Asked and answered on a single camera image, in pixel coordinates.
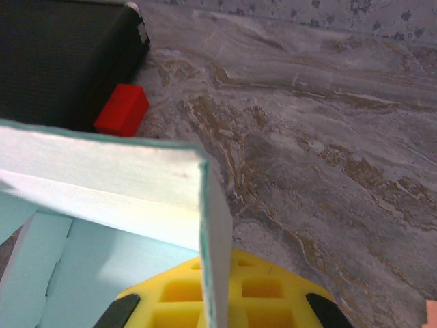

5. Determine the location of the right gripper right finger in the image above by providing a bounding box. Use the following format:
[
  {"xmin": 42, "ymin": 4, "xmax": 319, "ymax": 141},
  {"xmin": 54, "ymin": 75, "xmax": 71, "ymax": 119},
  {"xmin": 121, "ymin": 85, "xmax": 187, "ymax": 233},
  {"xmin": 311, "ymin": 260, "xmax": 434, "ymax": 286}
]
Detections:
[{"xmin": 218, "ymin": 249, "xmax": 352, "ymax": 328}]

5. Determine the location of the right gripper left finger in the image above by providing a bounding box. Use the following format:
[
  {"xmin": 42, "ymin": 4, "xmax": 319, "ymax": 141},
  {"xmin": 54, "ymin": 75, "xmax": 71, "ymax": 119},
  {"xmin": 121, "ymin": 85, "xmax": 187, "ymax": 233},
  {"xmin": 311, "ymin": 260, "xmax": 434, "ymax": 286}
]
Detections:
[{"xmin": 91, "ymin": 256, "xmax": 206, "ymax": 328}]

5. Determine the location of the light blue paper box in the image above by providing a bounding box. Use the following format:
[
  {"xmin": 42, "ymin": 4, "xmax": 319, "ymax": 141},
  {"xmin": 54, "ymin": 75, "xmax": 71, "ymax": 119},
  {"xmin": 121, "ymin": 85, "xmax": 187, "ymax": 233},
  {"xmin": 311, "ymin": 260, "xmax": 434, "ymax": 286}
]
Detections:
[{"xmin": 0, "ymin": 118, "xmax": 235, "ymax": 328}]

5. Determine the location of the brown paper box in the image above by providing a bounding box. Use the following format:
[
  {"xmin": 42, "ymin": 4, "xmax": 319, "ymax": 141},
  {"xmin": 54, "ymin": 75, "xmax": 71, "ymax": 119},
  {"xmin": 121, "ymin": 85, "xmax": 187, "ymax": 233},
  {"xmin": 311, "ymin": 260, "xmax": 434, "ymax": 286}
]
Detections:
[{"xmin": 425, "ymin": 299, "xmax": 437, "ymax": 325}]

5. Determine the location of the red block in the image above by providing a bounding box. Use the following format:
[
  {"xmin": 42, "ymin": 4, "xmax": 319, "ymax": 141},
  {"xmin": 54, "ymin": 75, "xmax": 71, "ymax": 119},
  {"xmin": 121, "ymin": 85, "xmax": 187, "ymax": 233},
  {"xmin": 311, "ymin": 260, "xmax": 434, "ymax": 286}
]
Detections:
[{"xmin": 94, "ymin": 83, "xmax": 150, "ymax": 137}]

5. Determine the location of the black briefcase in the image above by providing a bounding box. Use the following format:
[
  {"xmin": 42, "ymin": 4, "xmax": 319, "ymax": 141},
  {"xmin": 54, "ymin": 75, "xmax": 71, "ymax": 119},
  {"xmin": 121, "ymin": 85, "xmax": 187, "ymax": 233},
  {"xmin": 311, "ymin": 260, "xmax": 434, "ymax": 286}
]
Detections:
[{"xmin": 0, "ymin": 0, "xmax": 151, "ymax": 133}]

